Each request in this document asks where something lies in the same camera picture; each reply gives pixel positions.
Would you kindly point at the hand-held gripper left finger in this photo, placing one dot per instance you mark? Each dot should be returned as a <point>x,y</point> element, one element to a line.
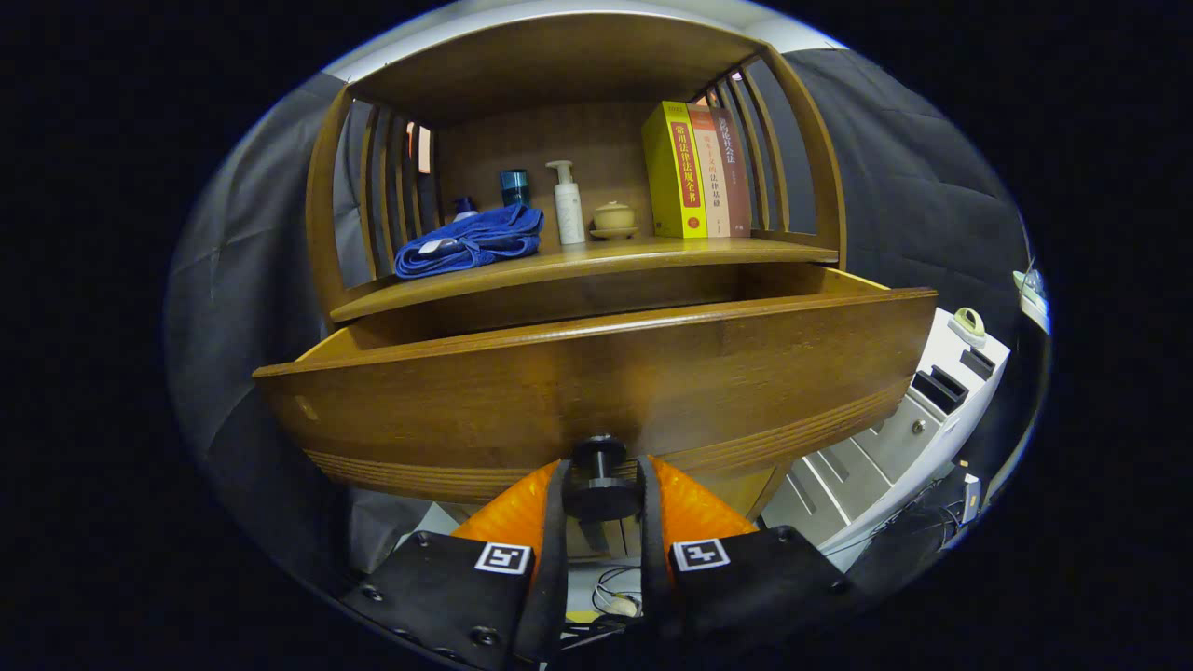
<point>550,559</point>

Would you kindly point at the beige orange book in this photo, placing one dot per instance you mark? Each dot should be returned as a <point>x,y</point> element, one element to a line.
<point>716,177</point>

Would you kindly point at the blue folded towel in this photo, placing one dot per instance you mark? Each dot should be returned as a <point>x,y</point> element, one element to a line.
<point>475,240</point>

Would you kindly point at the yellow book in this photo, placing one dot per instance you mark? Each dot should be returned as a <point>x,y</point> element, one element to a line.
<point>685,177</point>

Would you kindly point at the wooden cabinet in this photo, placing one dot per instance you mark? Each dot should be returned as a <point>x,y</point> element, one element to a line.
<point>559,56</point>

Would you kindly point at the brown book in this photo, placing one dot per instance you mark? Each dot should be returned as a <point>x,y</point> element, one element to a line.
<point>736,177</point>

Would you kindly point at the beige lidded teacup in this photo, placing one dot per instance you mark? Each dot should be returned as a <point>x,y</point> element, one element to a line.
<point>613,219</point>

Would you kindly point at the white power adapter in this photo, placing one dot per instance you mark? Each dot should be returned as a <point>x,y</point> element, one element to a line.
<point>970,496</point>

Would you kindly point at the white drawer unit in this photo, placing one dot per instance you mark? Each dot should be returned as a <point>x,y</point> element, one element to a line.
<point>885,438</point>

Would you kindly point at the small blue white bottle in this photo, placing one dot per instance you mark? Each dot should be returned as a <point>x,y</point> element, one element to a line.
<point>464,211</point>

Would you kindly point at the beige round object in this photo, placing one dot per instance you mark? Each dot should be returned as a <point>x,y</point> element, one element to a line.
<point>623,608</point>

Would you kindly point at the wooden drawer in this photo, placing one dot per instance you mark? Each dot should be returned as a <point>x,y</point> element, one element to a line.
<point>606,391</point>

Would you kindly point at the white pump bottle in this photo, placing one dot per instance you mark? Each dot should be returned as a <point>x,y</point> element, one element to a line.
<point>569,210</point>

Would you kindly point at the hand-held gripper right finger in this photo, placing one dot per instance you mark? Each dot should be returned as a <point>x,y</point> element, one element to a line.
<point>652,559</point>

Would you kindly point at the teal bottle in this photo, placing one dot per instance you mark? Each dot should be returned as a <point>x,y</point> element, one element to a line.
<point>514,188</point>

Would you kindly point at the wooden countertop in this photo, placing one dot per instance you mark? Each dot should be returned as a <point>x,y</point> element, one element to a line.
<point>596,266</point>

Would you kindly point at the white side desk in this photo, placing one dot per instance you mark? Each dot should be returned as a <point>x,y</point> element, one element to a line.
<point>1035,298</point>

